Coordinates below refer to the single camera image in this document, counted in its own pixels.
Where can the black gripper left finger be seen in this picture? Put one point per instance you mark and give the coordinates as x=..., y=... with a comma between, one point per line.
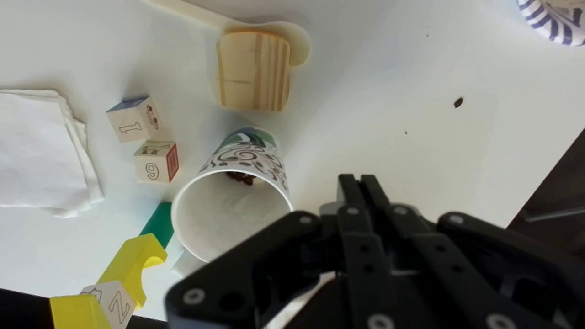
x=352, y=215

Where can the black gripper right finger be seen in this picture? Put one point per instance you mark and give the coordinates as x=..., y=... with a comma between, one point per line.
x=388, y=218

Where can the coffee beans inside cup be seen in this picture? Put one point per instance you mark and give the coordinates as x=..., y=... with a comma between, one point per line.
x=242, y=178

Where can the patterned paper coffee cup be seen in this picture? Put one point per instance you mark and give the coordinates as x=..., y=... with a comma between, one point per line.
x=211, y=213

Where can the coffee bean on counter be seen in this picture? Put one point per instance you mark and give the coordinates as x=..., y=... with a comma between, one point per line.
x=458, y=103

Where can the number one wooden cube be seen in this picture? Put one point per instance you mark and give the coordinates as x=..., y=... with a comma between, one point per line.
x=134, y=120

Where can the light wooden block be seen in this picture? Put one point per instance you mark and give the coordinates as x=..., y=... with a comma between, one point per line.
x=253, y=70

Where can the green wooden block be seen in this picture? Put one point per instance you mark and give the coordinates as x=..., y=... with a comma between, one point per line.
x=160, y=224

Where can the red sided wooden cube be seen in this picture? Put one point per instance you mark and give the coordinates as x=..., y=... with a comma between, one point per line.
x=156, y=162

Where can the yellow arch block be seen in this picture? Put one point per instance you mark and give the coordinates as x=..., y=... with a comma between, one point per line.
x=129, y=264

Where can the blue striped paper bowl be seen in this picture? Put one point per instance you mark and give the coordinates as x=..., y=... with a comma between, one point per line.
x=557, y=21

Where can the yellow letter block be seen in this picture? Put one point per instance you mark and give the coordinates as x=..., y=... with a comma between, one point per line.
x=101, y=306

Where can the white folded cloth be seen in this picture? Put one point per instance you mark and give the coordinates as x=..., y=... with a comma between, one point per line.
x=45, y=160

